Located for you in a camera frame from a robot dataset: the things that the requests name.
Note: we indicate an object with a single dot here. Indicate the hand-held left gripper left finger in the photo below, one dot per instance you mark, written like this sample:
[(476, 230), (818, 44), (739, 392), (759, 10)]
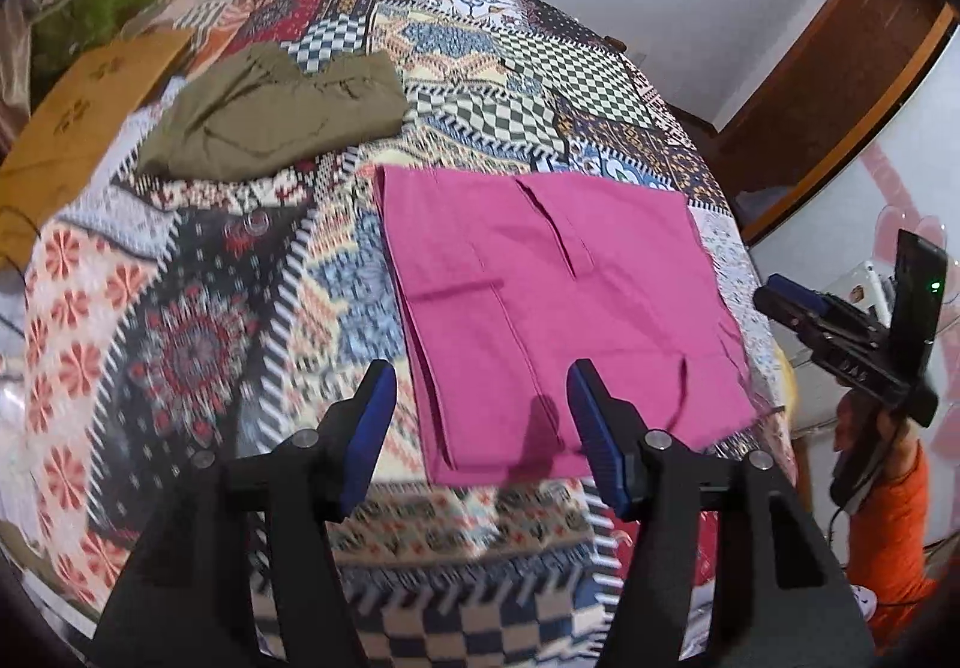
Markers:
[(367, 435)]

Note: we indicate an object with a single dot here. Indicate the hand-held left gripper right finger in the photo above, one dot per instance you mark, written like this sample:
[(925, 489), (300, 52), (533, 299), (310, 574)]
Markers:
[(600, 435)]

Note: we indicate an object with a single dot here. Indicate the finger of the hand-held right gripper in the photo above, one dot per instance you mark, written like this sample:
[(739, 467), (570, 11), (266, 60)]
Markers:
[(791, 289), (780, 312)]

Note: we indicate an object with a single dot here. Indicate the pink pants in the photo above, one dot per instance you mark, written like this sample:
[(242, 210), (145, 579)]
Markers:
[(525, 278)]

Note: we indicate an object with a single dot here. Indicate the olive green pants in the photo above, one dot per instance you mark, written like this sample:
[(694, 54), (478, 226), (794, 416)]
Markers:
[(277, 113)]

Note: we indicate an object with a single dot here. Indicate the person's right hand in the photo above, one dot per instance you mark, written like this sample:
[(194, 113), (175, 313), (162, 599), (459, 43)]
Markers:
[(904, 447)]

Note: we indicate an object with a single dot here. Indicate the white plastic appliance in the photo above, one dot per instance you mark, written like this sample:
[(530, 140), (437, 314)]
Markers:
[(862, 282)]

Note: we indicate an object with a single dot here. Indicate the yellow foam bumper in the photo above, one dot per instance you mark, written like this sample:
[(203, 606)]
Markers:
[(786, 375)]

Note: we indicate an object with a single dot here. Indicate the white wardrobe sliding door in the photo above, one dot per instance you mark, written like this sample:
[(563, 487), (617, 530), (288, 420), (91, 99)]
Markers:
[(847, 188)]

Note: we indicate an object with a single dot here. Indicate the patchwork printed blanket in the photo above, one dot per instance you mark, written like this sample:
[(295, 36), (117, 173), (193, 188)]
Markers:
[(187, 338)]

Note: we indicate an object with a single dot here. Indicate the brown wooden door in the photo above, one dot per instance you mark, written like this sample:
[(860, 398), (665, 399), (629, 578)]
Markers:
[(862, 38)]

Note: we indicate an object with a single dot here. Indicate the mustard embroidered cloth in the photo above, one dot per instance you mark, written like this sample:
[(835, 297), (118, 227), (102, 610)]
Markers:
[(75, 113)]

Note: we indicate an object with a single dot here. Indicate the striped orange bed sheet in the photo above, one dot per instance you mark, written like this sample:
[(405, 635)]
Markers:
[(217, 0)]

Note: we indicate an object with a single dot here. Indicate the green fabric storage box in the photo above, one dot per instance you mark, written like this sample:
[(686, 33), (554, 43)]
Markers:
[(97, 0)]

